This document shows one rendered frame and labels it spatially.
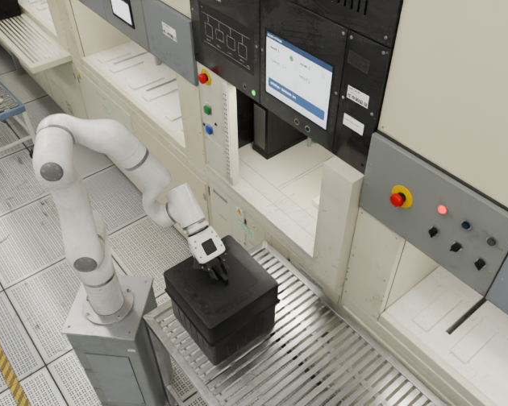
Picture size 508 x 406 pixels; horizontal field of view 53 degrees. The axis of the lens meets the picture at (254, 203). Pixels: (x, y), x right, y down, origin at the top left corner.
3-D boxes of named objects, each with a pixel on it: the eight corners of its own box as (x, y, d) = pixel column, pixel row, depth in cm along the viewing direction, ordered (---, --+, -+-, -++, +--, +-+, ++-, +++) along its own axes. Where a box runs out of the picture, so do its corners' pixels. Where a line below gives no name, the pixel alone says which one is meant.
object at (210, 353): (231, 276, 202) (230, 248, 190) (276, 324, 186) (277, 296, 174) (172, 313, 190) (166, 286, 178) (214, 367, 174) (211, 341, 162)
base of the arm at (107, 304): (76, 323, 187) (62, 293, 174) (93, 281, 201) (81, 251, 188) (126, 327, 186) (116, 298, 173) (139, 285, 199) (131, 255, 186)
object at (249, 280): (164, 289, 179) (158, 267, 170) (231, 250, 192) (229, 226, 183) (210, 348, 163) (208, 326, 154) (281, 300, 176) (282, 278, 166)
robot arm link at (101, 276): (80, 290, 175) (61, 245, 158) (81, 250, 188) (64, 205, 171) (115, 283, 177) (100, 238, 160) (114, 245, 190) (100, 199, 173)
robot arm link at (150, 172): (102, 184, 148) (163, 236, 169) (146, 160, 144) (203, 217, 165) (104, 163, 154) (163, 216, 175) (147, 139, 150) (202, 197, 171)
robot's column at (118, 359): (104, 418, 238) (60, 332, 184) (121, 363, 258) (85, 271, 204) (163, 424, 236) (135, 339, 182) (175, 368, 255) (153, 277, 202)
